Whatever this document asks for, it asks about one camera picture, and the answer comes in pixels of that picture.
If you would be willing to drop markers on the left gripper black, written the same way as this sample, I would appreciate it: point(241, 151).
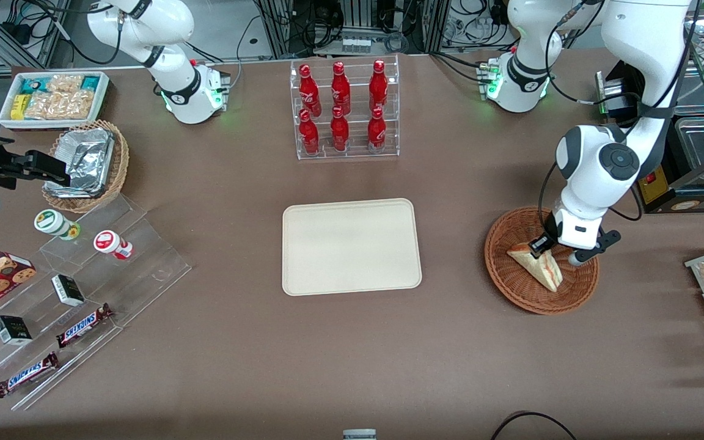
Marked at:
point(549, 236)

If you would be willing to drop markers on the triangular sandwich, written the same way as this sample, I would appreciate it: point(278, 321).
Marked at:
point(544, 272)

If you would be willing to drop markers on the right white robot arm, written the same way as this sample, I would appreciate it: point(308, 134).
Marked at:
point(172, 67)

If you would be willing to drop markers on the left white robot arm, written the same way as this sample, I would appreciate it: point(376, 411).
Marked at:
point(596, 177)

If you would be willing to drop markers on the brown wicker basket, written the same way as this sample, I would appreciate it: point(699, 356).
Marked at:
point(523, 293)

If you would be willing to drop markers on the light wicker basket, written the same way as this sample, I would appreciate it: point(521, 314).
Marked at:
point(118, 168)

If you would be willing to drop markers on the beige plastic tray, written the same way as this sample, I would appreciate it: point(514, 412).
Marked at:
point(352, 247)

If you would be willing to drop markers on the silver foil package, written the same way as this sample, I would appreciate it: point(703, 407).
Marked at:
point(86, 171)
point(83, 139)

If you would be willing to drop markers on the green capped yogurt bottle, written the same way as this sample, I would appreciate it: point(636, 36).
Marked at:
point(52, 222)

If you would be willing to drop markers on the clear bag of crackers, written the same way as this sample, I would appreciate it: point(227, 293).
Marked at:
point(62, 105)
point(65, 83)

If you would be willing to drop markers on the yellow snack packet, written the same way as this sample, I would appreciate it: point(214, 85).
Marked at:
point(18, 107)

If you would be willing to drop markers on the teal snack packet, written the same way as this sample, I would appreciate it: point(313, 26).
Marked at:
point(90, 82)
point(31, 85)

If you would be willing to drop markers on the white rectangular snack bin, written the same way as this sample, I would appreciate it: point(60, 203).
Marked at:
point(102, 101)

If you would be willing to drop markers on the red capped yogurt bottle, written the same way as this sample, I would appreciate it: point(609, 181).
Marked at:
point(109, 242)

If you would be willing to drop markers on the small black box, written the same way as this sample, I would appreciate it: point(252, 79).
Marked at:
point(68, 289)
point(12, 330)

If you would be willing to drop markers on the clear acrylic stepped stand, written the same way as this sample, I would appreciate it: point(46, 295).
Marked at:
point(144, 269)

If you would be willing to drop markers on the snickers chocolate bar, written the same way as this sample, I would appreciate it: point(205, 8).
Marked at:
point(83, 325)
point(25, 374)

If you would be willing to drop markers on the red cola bottle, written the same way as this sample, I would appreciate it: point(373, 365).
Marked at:
point(340, 90)
point(378, 87)
point(339, 133)
point(376, 133)
point(308, 91)
point(308, 135)

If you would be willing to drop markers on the clear acrylic bottle rack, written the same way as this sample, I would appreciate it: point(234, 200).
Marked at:
point(358, 156)

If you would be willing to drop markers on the small grey device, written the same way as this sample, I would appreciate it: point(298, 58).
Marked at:
point(359, 434)

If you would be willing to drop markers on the white power strip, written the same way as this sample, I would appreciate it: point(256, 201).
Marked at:
point(355, 45)

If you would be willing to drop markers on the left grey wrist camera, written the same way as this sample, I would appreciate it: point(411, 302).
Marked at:
point(579, 256)

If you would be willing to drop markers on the aluminium frame rack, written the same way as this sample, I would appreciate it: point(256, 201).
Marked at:
point(278, 27)

